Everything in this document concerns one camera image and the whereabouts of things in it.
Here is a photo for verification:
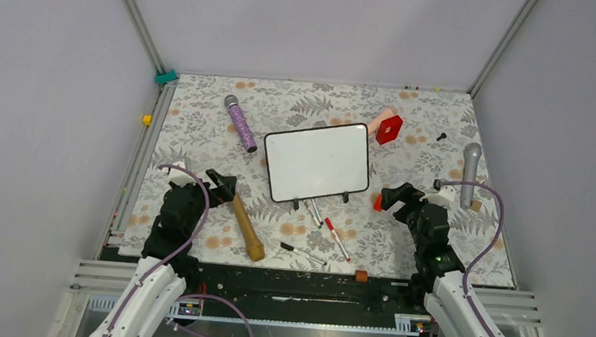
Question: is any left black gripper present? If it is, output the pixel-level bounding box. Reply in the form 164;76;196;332
166;166;236;237

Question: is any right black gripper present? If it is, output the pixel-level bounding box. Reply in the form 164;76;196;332
376;181;432;251

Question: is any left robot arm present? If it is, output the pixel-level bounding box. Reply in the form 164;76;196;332
89;164;238;337

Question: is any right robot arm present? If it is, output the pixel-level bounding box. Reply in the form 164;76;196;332
380;183;506;337

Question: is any red rectangular block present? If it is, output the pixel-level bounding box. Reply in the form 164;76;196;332
373;193;383;212

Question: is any red square block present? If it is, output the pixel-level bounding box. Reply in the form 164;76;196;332
375;115;403;145

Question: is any tan wooden cube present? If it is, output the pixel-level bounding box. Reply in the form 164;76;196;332
470;200;482;213

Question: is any silver grey microphone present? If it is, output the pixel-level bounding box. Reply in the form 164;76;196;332
460;142;482;210

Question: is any purple glitter microphone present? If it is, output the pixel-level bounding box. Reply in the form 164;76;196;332
224;95;258;153

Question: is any red capped marker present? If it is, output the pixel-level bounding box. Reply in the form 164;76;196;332
323;218;352;263

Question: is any blue capped marker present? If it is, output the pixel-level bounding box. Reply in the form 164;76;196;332
303;200;323;229

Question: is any black capped marker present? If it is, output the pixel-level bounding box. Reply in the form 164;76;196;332
280;242;328;267

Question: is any yellow small cube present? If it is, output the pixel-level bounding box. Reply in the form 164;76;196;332
142;115;153;127

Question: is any brown small block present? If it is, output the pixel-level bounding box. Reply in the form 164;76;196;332
354;270;369;283

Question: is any teal clamp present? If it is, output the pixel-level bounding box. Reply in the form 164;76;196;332
153;70;179;85

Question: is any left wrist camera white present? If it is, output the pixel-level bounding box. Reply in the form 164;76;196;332
164;160;196;187

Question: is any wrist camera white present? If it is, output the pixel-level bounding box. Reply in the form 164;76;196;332
421;179;456;208
164;160;196;187

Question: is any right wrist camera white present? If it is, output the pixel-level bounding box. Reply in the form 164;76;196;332
421;179;456;208

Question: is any white whiteboard black frame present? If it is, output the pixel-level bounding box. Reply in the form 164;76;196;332
263;123;370;203

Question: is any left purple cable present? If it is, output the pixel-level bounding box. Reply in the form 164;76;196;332
100;160;268;337

